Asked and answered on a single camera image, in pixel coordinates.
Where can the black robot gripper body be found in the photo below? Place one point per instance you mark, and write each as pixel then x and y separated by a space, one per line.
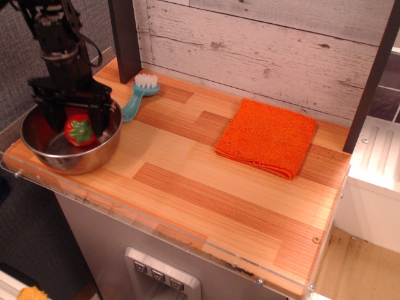
pixel 70 82

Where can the red toy strawberry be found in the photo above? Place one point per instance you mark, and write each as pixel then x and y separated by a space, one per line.
pixel 78 130

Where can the clear acrylic guard rail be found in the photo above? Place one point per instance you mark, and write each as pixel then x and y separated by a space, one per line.
pixel 258 225

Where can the teal dish brush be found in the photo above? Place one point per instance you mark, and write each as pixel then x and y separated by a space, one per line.
pixel 144 85

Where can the stainless steel bowl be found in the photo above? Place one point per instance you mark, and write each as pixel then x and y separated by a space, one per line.
pixel 56 152

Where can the grey toy fridge cabinet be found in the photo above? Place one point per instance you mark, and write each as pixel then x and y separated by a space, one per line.
pixel 103 240

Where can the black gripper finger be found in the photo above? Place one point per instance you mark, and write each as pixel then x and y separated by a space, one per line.
pixel 99 117
pixel 54 114

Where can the orange folded towel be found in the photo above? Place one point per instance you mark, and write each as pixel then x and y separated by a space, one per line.
pixel 268 138

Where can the white toy sink unit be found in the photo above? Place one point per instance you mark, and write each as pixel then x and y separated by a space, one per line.
pixel 369 208

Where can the dark right post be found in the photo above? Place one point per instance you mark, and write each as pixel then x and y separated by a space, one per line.
pixel 379 64

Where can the yellow object bottom left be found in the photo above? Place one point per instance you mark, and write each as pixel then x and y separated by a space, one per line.
pixel 32 293

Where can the silver dispenser panel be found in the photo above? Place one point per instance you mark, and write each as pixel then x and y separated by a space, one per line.
pixel 153 278

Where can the dark post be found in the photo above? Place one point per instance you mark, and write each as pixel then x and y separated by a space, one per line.
pixel 125 38
pixel 379 64

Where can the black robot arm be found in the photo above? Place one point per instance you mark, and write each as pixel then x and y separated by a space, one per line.
pixel 55 25

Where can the dark left post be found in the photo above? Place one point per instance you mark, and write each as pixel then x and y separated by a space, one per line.
pixel 125 38

